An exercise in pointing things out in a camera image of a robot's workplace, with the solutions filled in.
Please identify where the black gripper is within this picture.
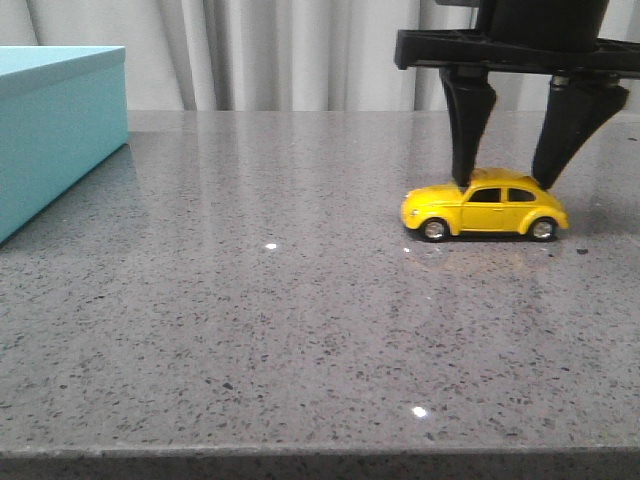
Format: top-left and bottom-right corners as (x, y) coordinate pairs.
(394, 1), (639, 190)

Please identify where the yellow toy beetle car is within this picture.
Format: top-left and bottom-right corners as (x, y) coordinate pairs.
(400, 168), (569, 242)

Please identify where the light blue box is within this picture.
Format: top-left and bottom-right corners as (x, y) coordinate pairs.
(1, 46), (128, 239)

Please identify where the grey curtain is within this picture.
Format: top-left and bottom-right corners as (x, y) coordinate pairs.
(0, 0), (640, 113)

